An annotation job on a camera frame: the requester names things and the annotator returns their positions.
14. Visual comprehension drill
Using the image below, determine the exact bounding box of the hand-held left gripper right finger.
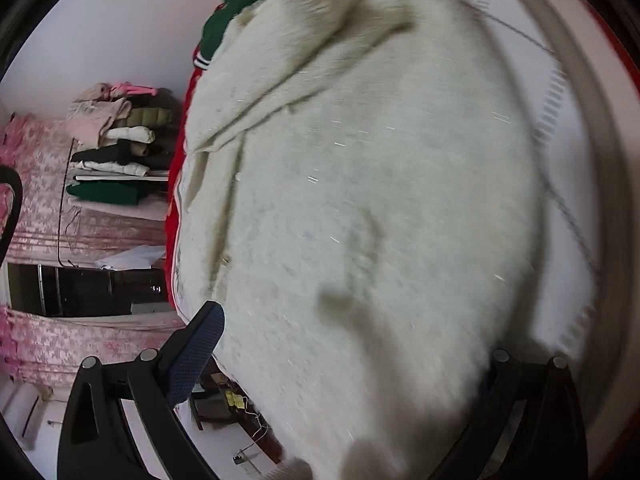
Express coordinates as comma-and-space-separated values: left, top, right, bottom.
430, 349, 589, 480

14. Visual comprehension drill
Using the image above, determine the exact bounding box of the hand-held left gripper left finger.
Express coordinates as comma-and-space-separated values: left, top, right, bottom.
57, 301, 225, 480

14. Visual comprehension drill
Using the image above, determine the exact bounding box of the white fleece garment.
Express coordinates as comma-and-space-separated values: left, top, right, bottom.
175, 0, 551, 480

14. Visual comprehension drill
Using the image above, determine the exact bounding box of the stack of folded clothes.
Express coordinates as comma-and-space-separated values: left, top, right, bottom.
66, 81, 184, 206

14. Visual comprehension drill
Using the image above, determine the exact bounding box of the white paper sheet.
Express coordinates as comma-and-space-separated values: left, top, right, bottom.
94, 244, 169, 272

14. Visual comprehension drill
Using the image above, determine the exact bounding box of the red cloth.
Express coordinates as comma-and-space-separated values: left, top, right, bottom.
165, 45, 213, 326

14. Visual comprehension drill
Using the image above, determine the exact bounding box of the dark glossy cabinet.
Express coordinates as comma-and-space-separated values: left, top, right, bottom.
7, 262, 174, 319

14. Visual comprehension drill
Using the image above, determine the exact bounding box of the pink patterned cloth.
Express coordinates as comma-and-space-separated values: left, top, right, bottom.
0, 112, 187, 391

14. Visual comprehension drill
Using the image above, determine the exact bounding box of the black chair part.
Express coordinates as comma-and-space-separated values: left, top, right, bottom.
0, 165, 24, 267

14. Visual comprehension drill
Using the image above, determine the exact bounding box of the green jacket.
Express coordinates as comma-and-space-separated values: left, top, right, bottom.
192, 0, 281, 71

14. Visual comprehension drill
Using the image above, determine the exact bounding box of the thin dark cable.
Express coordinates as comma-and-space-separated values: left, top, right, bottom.
457, 0, 602, 273

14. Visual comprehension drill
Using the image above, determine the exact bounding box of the grey curved rail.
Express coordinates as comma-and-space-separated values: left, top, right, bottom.
495, 0, 632, 461

